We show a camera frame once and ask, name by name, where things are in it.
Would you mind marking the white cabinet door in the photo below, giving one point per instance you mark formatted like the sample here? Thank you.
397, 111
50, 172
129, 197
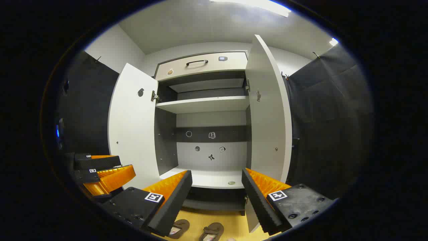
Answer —
267, 117
133, 134

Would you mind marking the brown fuzzy shoe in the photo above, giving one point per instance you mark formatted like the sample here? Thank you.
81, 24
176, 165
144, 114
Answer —
180, 226
212, 230

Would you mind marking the black backdrop cloth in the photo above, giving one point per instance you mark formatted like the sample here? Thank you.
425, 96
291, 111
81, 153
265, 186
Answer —
327, 127
87, 107

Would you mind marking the small ceiling light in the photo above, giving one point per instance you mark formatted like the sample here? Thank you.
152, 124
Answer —
333, 42

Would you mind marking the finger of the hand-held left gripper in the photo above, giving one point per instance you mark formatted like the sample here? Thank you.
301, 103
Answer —
97, 162
87, 176

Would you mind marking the long ceiling light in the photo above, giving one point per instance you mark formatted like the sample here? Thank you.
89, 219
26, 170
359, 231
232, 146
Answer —
260, 5

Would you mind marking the beige cabinet drawer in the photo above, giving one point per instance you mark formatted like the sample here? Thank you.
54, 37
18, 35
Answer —
230, 65

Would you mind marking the metal door hinge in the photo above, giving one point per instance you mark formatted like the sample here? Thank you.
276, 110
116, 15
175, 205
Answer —
247, 85
154, 97

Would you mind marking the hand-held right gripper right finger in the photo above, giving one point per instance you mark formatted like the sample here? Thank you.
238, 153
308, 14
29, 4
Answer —
259, 207

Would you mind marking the white shoe cabinet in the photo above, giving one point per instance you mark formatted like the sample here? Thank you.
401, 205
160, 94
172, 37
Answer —
207, 103

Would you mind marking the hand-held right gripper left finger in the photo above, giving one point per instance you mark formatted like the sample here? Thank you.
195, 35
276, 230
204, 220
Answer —
174, 207

